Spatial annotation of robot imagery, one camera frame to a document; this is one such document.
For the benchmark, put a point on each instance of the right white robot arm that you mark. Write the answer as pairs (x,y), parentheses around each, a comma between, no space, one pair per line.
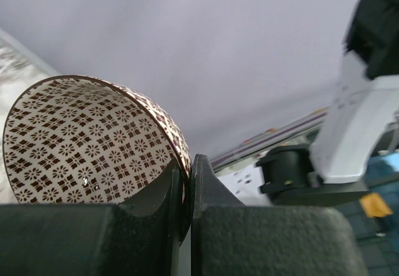
(330,170)

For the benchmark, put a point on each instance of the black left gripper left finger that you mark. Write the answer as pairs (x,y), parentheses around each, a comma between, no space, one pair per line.
(138,237)

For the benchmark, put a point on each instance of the brown lattice pattern bowl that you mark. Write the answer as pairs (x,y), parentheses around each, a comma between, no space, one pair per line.
(78,139)

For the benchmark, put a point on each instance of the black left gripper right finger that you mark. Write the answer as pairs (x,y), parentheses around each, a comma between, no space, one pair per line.
(229,238)

